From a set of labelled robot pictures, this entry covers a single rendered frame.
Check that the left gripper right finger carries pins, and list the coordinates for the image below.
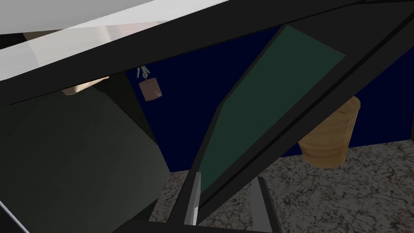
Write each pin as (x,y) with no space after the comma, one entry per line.
(260,207)

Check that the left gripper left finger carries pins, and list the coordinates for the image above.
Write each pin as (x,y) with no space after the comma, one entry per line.
(193,200)

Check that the tan wooden cylinder container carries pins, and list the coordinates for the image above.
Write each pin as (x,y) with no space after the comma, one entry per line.
(330,142)

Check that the brown pot with utensils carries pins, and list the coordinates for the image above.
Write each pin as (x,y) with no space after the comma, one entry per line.
(150,89)

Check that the dark grey bulky shape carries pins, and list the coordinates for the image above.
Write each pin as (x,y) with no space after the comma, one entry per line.
(71,161)

